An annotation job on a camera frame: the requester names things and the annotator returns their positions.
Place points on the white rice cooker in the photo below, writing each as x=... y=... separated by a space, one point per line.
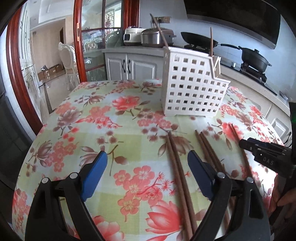
x=132 y=36

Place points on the black range hood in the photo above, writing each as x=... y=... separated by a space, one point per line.
x=257 y=19

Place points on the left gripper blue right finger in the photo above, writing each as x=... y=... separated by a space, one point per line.
x=203 y=173

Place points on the wall power outlet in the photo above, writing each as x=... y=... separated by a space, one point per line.
x=163 y=19

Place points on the white ornate chair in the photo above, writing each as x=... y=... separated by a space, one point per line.
x=68 y=58

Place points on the brown wooden chopstick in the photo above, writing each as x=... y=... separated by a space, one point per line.
x=245 y=159
x=160 y=31
x=209 y=160
x=217 y=162
x=211 y=42
x=178 y=182
x=185 y=189

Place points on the black gas stove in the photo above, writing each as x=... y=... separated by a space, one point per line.
x=243 y=68

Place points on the silver rice cooker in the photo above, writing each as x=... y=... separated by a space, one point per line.
x=152 y=37

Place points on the black lidded pot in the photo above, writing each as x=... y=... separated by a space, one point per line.
x=252 y=58

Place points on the person's right hand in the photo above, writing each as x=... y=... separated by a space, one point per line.
x=277 y=201

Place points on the cardboard boxes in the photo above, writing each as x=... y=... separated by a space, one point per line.
x=52 y=72

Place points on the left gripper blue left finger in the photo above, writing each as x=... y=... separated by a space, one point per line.
x=91 y=174

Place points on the floral tablecloth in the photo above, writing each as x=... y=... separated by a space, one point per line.
x=137 y=198

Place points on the black wok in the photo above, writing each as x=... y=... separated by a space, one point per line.
x=196 y=40

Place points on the white perforated utensil basket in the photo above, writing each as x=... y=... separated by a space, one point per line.
x=192 y=83

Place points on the red wooden sliding door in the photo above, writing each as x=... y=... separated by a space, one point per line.
x=99 y=25

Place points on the white lower kitchen cabinets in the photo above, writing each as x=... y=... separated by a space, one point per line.
x=136 y=63

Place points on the red wooden door frame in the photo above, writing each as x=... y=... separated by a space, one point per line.
x=16 y=76

